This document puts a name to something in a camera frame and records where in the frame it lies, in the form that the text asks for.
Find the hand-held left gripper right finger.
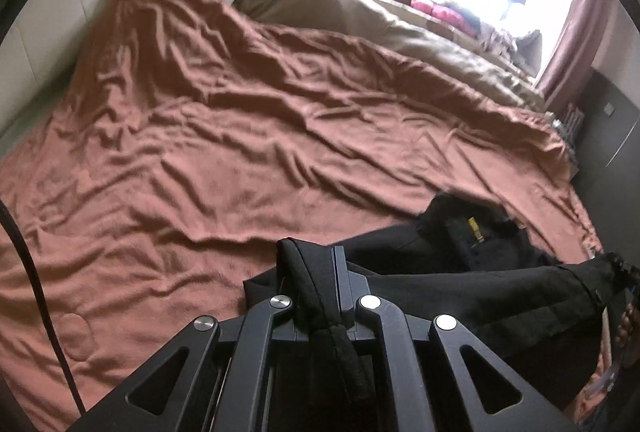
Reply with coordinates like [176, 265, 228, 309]
[331, 247, 576, 432]

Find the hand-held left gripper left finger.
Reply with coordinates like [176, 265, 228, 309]
[67, 294, 308, 432]

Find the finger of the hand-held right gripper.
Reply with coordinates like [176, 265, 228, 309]
[602, 252, 640, 288]

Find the black shirt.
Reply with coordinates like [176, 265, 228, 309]
[242, 194, 626, 432]

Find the pile of clothes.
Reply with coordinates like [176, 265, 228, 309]
[450, 9, 543, 73]

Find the person's right hand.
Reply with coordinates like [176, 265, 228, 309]
[618, 299, 640, 348]

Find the brown blanket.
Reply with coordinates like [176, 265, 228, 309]
[0, 0, 606, 432]

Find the pink curtain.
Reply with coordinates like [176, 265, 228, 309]
[532, 0, 618, 103]

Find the beige duvet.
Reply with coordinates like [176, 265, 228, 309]
[237, 0, 548, 113]

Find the pink plush cushion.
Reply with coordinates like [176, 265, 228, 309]
[410, 0, 483, 25]

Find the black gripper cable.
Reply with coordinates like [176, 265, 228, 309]
[0, 199, 87, 415]

